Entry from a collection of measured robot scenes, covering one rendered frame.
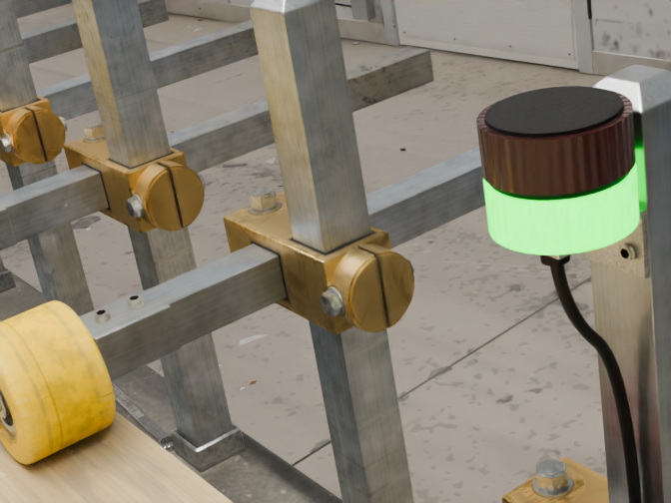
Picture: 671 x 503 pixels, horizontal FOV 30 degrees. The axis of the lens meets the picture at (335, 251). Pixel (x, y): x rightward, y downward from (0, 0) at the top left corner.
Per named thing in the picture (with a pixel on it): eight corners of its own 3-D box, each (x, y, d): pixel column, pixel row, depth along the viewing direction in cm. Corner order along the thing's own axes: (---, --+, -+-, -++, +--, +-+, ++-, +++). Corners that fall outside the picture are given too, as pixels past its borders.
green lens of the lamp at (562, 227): (561, 182, 54) (557, 134, 53) (671, 213, 50) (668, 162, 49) (458, 230, 51) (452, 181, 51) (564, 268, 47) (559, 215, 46)
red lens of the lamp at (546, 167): (557, 128, 53) (552, 78, 52) (668, 155, 49) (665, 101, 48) (451, 174, 50) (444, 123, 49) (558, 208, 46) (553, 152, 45)
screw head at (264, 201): (270, 199, 83) (266, 182, 83) (287, 206, 81) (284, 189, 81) (243, 210, 82) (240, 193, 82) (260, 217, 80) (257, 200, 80)
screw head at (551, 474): (552, 469, 68) (551, 450, 67) (581, 484, 66) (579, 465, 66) (524, 486, 67) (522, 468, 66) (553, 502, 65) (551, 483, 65)
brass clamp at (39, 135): (20, 126, 125) (6, 78, 123) (77, 152, 115) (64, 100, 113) (-39, 146, 122) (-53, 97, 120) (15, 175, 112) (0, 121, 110)
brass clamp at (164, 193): (136, 179, 106) (122, 122, 104) (218, 216, 95) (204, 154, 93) (70, 204, 103) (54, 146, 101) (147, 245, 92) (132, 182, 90)
